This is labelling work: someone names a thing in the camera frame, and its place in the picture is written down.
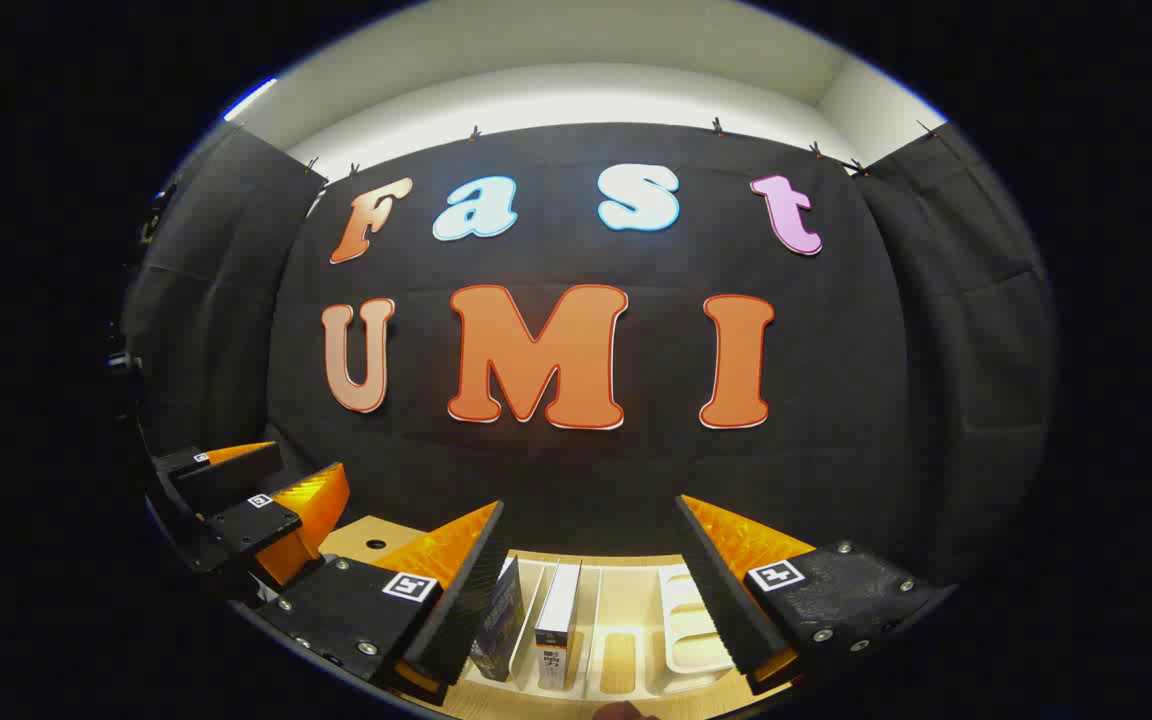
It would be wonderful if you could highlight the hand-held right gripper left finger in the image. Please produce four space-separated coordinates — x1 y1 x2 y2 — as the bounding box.
256 500 509 707

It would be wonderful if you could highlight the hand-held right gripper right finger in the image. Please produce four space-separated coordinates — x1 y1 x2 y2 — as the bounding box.
676 494 949 697

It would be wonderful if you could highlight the blue cover book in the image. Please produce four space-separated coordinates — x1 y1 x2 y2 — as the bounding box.
469 556 528 684

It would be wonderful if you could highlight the white book with dark portrait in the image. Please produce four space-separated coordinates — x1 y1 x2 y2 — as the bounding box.
535 559 585 692

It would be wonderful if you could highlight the cream bookshelf file holder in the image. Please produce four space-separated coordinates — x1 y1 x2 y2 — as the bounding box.
456 555 739 701

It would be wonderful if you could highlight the black backdrop cloth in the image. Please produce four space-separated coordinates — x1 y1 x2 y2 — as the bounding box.
121 120 1057 601

